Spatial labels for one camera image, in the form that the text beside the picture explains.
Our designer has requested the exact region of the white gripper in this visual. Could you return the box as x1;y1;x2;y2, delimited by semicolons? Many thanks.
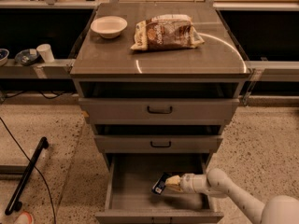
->
165;174;209;194

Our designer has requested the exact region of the blue rxbar blueberry bar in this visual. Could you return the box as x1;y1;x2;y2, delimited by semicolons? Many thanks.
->
151;173;171;195

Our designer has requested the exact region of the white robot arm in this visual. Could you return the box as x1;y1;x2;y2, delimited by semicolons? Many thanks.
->
165;168;299;224

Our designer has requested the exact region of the bottom grey drawer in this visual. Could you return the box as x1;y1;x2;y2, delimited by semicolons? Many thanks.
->
95;153;223;224

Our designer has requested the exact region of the grey drawer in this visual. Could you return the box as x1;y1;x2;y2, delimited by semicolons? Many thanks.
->
94;135;222;153
79;98;239;125
95;153;223;224

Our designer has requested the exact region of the middle grey drawer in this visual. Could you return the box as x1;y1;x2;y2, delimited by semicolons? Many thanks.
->
94;135;222;153

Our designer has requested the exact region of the grey drawer cabinet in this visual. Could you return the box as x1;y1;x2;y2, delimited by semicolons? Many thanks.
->
71;3;250;165

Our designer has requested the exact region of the top grey drawer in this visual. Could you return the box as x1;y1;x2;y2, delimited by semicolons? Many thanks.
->
79;98;239;125

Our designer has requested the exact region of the brown chip bag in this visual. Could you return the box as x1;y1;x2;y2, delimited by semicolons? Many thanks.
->
131;14;205;51

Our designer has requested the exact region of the white red object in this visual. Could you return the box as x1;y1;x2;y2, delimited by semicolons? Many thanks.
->
13;212;35;224

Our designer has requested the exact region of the black bar stand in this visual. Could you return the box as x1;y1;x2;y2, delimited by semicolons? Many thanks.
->
1;137;49;216

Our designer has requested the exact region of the white bowl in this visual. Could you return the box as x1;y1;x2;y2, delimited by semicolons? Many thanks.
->
91;16;127;39

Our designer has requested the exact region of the white paper cup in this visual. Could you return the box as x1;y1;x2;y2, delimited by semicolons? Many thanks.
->
36;44;54;63

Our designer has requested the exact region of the blue bowl with items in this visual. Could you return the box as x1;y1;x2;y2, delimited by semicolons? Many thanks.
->
15;49;40;66

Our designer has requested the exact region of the blue bowl at edge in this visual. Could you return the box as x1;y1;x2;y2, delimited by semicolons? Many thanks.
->
0;49;9;66

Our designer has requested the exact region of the black floor cable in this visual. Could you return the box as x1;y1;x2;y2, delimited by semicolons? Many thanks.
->
0;117;57;224

